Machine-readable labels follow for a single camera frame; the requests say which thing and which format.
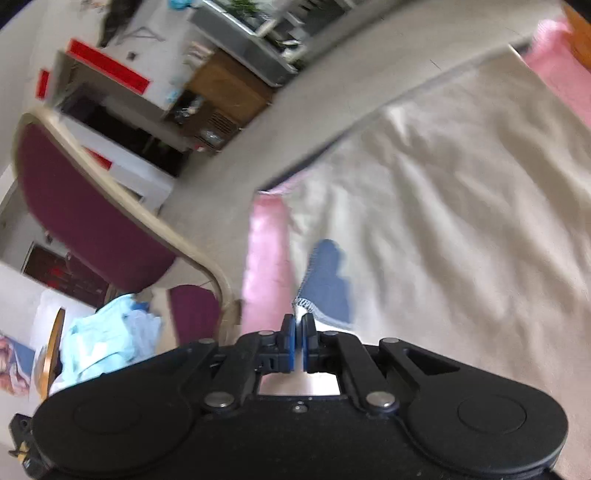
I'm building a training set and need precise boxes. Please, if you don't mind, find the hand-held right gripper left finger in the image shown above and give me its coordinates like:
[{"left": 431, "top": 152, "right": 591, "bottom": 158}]
[{"left": 185, "top": 315, "right": 297, "bottom": 412}]

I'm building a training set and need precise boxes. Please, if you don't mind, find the wooden cabinet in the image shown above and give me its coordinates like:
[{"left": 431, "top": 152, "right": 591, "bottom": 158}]
[{"left": 164, "top": 48, "right": 275, "bottom": 153}]

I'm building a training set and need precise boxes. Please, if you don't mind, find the long red banner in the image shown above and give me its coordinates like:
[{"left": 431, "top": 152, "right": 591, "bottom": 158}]
[{"left": 67, "top": 39, "right": 153, "bottom": 90}]

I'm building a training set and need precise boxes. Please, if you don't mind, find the maroon chair with gold frame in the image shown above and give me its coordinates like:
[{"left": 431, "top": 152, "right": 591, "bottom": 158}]
[{"left": 11, "top": 108, "right": 243, "bottom": 352}]

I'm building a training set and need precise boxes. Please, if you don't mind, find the dark carved sculpture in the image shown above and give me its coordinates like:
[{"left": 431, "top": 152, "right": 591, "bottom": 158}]
[{"left": 97, "top": 0, "right": 139, "bottom": 47}]

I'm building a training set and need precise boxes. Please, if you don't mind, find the round wooden table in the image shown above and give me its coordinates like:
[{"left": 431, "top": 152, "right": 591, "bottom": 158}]
[{"left": 34, "top": 307, "right": 65, "bottom": 402}]

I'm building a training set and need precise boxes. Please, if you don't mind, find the light blue garment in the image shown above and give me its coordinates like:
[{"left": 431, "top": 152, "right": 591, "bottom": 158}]
[{"left": 60, "top": 295, "right": 162, "bottom": 384}]

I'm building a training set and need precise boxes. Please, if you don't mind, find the colourful printed picture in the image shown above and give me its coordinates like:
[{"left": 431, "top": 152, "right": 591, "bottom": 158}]
[{"left": 0, "top": 332, "right": 37, "bottom": 395}]

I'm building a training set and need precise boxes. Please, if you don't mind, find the short red banner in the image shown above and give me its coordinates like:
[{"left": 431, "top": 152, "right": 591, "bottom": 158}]
[{"left": 82, "top": 147, "right": 114, "bottom": 169}]

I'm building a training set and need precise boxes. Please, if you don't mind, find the silver television stand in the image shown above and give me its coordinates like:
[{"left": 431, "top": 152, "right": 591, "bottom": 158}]
[{"left": 259, "top": 0, "right": 375, "bottom": 61}]

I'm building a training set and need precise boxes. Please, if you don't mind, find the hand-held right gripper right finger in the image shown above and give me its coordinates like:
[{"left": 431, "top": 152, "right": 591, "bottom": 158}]
[{"left": 301, "top": 314, "right": 462, "bottom": 415}]

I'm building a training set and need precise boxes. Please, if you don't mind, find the beige shirt with grey trim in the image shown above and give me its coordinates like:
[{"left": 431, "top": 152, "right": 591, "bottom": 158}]
[{"left": 256, "top": 44, "right": 591, "bottom": 480}]

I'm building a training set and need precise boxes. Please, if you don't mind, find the pink printed towel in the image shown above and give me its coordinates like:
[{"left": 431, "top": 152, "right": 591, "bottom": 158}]
[{"left": 240, "top": 16, "right": 591, "bottom": 340}]

